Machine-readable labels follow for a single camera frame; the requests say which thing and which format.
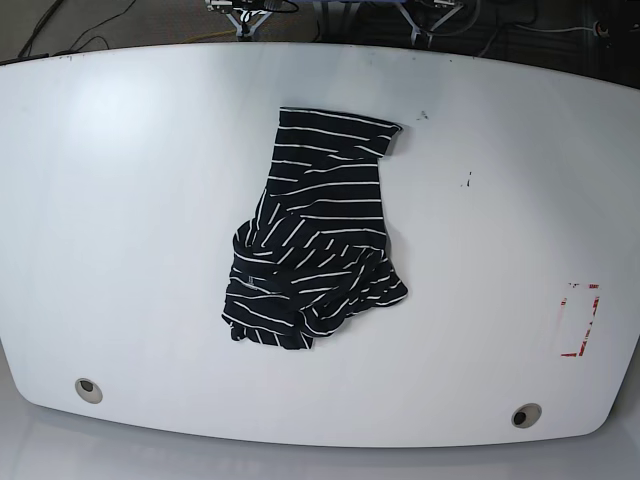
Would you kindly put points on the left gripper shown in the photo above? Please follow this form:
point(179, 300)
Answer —
point(417, 33)

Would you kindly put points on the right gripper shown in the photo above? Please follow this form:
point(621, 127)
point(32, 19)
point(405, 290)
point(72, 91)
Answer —
point(246, 23)

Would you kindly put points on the black white striped t-shirt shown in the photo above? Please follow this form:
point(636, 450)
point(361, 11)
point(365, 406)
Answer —
point(315, 253)

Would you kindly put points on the red tape rectangle marking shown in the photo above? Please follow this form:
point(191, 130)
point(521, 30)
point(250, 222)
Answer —
point(577, 313)

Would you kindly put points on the left table cable grommet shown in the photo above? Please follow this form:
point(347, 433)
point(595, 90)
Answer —
point(88, 391)

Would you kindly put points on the table cable grommet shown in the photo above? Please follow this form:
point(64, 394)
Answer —
point(88, 391)
point(526, 416)

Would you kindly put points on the right table cable grommet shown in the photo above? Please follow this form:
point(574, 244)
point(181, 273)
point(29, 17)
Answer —
point(526, 416)

